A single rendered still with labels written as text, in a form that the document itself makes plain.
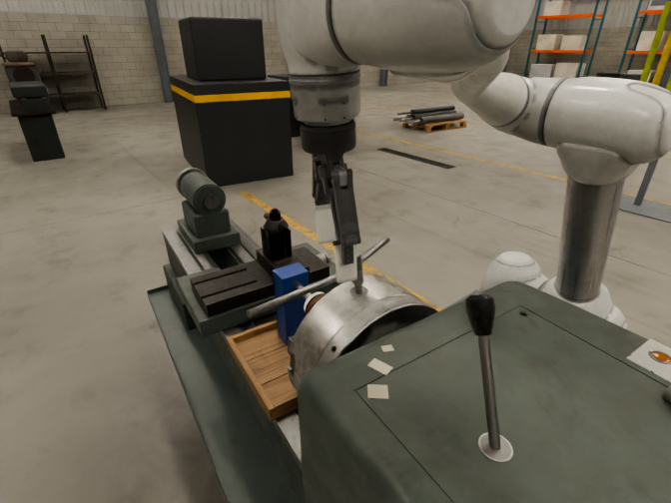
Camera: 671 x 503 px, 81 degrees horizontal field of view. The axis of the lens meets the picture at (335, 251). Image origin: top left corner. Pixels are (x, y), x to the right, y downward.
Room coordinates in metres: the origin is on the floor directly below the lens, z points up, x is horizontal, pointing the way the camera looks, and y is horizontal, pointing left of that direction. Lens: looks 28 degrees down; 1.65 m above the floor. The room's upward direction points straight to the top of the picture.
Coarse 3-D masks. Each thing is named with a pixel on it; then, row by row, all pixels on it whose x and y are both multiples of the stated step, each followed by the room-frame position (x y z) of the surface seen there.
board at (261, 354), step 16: (240, 336) 0.89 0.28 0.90; (256, 336) 0.91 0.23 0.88; (272, 336) 0.91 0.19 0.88; (240, 352) 0.82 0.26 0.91; (256, 352) 0.84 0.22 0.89; (272, 352) 0.84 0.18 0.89; (240, 368) 0.79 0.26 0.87; (256, 368) 0.78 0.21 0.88; (272, 368) 0.78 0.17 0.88; (256, 384) 0.70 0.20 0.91; (272, 384) 0.72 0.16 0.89; (288, 384) 0.72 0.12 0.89; (272, 400) 0.67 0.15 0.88; (288, 400) 0.65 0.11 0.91; (272, 416) 0.63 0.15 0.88
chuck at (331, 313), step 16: (336, 288) 0.63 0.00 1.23; (352, 288) 0.63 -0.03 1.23; (368, 288) 0.62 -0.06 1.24; (384, 288) 0.63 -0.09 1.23; (400, 288) 0.65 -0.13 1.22; (320, 304) 0.61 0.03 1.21; (336, 304) 0.59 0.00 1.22; (352, 304) 0.58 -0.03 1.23; (368, 304) 0.58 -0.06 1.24; (304, 320) 0.60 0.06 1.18; (320, 320) 0.58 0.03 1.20; (336, 320) 0.56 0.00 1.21; (304, 336) 0.57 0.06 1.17; (320, 336) 0.55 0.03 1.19; (304, 352) 0.55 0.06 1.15; (320, 352) 0.52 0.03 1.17; (288, 368) 0.58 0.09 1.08; (304, 368) 0.53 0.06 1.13
